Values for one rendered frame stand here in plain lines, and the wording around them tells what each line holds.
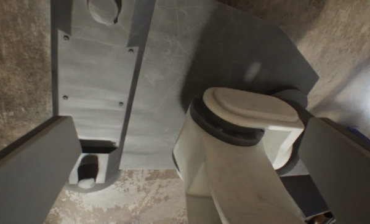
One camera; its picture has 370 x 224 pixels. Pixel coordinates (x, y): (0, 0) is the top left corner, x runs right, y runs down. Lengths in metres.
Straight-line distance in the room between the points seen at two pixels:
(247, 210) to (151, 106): 0.30
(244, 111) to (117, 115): 0.25
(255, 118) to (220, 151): 0.09
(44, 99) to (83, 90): 0.28
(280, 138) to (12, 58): 0.63
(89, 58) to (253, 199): 0.32
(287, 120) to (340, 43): 0.59
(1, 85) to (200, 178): 0.55
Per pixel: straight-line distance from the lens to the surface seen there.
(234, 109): 0.33
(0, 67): 0.65
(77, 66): 0.38
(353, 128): 1.48
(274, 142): 0.43
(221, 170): 0.27
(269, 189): 0.30
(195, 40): 0.41
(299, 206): 1.25
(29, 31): 0.59
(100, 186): 0.60
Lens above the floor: 0.54
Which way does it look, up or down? 50 degrees down
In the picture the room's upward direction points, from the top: 156 degrees clockwise
